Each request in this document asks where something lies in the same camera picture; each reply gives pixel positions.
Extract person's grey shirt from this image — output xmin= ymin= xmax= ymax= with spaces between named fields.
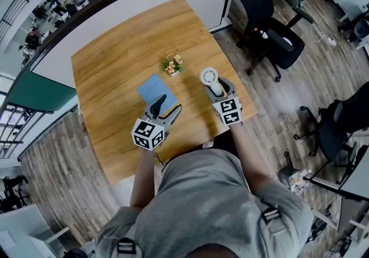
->
xmin=94 ymin=148 xmax=315 ymax=258

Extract white cabinet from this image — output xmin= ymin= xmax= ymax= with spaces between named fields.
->
xmin=0 ymin=203 xmax=70 ymax=258

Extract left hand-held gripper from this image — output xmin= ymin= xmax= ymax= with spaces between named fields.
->
xmin=130 ymin=94 xmax=183 ymax=152

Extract grey office desk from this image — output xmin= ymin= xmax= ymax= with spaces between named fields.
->
xmin=302 ymin=140 xmax=369 ymax=235

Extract person's black trousers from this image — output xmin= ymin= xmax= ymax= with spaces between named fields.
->
xmin=201 ymin=129 xmax=240 ymax=151

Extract grey box with clutter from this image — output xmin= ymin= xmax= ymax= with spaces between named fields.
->
xmin=277 ymin=165 xmax=312 ymax=195

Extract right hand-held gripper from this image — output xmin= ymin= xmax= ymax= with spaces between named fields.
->
xmin=203 ymin=77 xmax=243 ymax=127

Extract round wooden table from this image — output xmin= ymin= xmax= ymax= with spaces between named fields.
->
xmin=70 ymin=0 xmax=258 ymax=185

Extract person's left forearm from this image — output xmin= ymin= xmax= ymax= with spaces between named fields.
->
xmin=129 ymin=147 xmax=157 ymax=210

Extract person's right forearm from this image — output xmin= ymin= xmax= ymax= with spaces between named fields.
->
xmin=229 ymin=122 xmax=273 ymax=195

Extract white floor cable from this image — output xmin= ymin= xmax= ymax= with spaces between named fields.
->
xmin=309 ymin=18 xmax=330 ymax=44

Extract black metal railing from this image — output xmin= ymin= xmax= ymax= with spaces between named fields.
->
xmin=0 ymin=102 xmax=56 ymax=160

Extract green partition panel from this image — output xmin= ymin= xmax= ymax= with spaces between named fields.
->
xmin=7 ymin=67 xmax=77 ymax=114

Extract white handheld fan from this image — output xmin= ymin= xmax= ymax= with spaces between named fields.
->
xmin=199 ymin=66 xmax=224 ymax=98

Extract blue notebook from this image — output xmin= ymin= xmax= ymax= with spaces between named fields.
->
xmin=136 ymin=73 xmax=179 ymax=117

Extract small white plate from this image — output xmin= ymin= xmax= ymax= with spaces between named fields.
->
xmin=280 ymin=36 xmax=294 ymax=51

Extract potted flowers in white pot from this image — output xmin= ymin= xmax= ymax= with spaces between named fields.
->
xmin=161 ymin=53 xmax=186 ymax=77

